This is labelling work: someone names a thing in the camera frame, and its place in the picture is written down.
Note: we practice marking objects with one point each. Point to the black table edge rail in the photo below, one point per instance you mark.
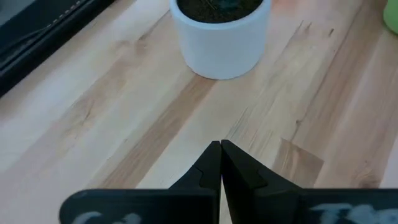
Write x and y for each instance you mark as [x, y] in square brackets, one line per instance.
[31, 46]

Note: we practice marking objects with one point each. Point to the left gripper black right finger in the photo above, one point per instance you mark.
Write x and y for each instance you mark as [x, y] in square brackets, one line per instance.
[280, 205]

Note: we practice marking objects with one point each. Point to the snake plant in white pot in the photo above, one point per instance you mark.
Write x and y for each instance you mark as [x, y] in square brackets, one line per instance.
[222, 46]

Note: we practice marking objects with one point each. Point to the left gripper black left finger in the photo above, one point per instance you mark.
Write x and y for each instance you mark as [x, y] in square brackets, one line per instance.
[174, 205]

